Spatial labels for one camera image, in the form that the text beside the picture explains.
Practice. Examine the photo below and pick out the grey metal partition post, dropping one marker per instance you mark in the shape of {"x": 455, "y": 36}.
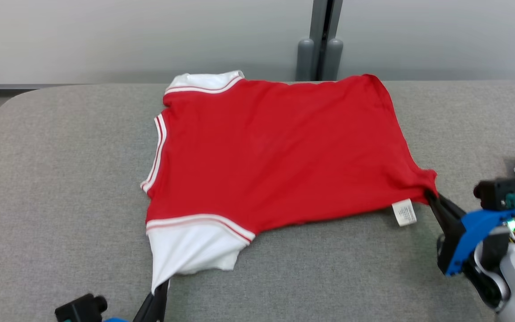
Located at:
{"x": 325, "y": 27}

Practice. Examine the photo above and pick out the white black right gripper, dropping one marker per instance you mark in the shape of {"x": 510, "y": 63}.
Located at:
{"x": 490, "y": 268}

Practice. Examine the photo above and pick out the blue left camera mount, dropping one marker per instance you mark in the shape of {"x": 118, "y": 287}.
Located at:
{"x": 114, "y": 320}

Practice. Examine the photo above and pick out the blue right camera mount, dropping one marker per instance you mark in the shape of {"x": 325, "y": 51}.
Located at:
{"x": 470, "y": 237}

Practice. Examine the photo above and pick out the grey cylindrical post foot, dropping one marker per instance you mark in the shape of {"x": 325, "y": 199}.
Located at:
{"x": 334, "y": 59}
{"x": 305, "y": 60}

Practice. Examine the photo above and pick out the red shirt with white sleeves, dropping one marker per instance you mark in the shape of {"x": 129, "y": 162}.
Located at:
{"x": 275, "y": 152}

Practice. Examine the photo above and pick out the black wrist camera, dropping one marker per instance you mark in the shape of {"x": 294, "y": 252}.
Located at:
{"x": 494, "y": 192}
{"x": 78, "y": 309}

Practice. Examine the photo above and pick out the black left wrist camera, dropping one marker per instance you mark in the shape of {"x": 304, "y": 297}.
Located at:
{"x": 78, "y": 309}

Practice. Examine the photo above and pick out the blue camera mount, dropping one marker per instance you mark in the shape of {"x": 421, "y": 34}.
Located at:
{"x": 470, "y": 237}
{"x": 114, "y": 320}

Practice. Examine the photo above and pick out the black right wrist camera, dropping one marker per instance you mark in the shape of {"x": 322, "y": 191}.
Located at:
{"x": 494, "y": 192}

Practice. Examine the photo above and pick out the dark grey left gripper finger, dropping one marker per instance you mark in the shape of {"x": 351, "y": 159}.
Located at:
{"x": 148, "y": 308}
{"x": 161, "y": 304}

